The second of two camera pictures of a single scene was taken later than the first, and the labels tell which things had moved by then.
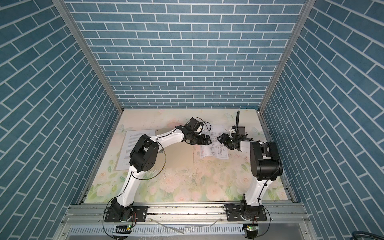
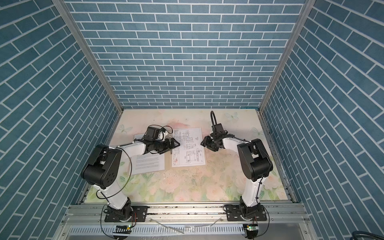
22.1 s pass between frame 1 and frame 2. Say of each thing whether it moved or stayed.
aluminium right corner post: stayed
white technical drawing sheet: moved
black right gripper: moved
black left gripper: moved
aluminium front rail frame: stayed
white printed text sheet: moved
